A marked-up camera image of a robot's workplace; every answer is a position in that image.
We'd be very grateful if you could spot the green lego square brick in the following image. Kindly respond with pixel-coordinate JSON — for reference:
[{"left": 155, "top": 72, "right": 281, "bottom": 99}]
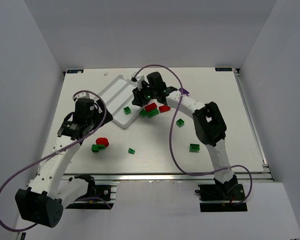
[{"left": 123, "top": 106, "right": 131, "bottom": 115}]

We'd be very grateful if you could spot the red rounded lego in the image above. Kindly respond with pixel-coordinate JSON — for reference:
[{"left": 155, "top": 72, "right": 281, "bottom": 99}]
[{"left": 95, "top": 137, "right": 109, "bottom": 148}]

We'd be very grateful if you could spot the green L-shaped lego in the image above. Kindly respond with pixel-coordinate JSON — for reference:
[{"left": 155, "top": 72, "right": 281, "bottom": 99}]
[{"left": 91, "top": 144, "right": 106, "bottom": 153}]

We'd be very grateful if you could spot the small green curved lego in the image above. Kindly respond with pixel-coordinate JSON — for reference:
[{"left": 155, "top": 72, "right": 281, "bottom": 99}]
[{"left": 128, "top": 148, "right": 135, "bottom": 155}]

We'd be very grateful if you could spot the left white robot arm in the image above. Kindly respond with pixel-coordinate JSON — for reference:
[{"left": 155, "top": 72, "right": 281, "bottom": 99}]
[{"left": 15, "top": 97, "right": 113, "bottom": 228}]

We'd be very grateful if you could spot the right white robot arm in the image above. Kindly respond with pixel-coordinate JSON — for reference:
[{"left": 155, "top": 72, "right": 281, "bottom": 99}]
[{"left": 131, "top": 71, "right": 238, "bottom": 199}]

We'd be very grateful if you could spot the red lego brick upper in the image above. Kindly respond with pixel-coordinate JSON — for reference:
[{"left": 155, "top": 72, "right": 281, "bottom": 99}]
[{"left": 144, "top": 102, "right": 158, "bottom": 113}]

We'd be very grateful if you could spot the red lego brick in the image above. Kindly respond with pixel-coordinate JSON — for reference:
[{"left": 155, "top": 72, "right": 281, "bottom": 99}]
[
  {"left": 144, "top": 102, "right": 158, "bottom": 113},
  {"left": 158, "top": 105, "right": 171, "bottom": 113}
]

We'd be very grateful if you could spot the green lego brick by tray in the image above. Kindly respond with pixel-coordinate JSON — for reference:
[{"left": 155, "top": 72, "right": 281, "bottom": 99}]
[{"left": 139, "top": 109, "right": 148, "bottom": 118}]

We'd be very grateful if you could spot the green long lego brick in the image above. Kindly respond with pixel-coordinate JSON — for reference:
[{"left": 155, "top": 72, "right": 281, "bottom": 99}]
[{"left": 147, "top": 109, "right": 160, "bottom": 118}]

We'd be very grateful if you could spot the white divided tray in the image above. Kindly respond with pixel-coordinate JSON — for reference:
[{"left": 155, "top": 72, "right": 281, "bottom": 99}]
[{"left": 98, "top": 75, "right": 142, "bottom": 129}]

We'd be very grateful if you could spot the red lego brick right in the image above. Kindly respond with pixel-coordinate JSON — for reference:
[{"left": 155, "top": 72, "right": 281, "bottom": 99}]
[{"left": 158, "top": 105, "right": 171, "bottom": 113}]

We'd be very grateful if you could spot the purple lego brick far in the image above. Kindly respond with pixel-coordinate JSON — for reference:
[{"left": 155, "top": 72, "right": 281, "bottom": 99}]
[{"left": 178, "top": 88, "right": 190, "bottom": 97}]

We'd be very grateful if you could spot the left blue label sticker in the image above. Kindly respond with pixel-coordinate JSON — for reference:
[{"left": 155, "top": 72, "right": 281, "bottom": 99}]
[{"left": 66, "top": 69, "right": 84, "bottom": 74}]

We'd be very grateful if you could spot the blue label sticker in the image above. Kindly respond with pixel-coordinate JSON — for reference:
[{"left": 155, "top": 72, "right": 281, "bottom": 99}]
[
  {"left": 66, "top": 69, "right": 84, "bottom": 74},
  {"left": 214, "top": 67, "right": 233, "bottom": 72}
]

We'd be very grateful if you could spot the green lego two-by-two brick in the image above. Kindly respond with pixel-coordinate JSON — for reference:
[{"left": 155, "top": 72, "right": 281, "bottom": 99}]
[{"left": 189, "top": 143, "right": 200, "bottom": 152}]

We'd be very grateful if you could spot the right blue label sticker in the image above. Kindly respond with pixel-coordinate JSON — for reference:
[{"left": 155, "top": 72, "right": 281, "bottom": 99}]
[{"left": 214, "top": 67, "right": 233, "bottom": 72}]

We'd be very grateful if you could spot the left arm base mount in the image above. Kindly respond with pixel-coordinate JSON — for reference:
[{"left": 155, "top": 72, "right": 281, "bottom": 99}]
[{"left": 62, "top": 174, "right": 117, "bottom": 210}]

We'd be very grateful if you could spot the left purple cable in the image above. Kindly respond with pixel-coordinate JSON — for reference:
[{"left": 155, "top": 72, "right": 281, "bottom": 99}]
[{"left": 0, "top": 90, "right": 108, "bottom": 232}]

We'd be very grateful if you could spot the purple cable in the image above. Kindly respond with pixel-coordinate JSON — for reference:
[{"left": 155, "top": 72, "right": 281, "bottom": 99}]
[
  {"left": 0, "top": 90, "right": 108, "bottom": 232},
  {"left": 133, "top": 64, "right": 253, "bottom": 205}
]

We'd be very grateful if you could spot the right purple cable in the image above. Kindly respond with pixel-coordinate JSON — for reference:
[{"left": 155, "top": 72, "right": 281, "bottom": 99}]
[{"left": 133, "top": 64, "right": 253, "bottom": 205}]

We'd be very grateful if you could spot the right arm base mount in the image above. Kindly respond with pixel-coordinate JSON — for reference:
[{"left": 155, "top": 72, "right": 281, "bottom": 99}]
[{"left": 194, "top": 184, "right": 248, "bottom": 213}]

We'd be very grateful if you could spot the aluminium table frame rail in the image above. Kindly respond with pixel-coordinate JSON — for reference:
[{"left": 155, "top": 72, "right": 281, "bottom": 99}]
[{"left": 36, "top": 172, "right": 275, "bottom": 183}]

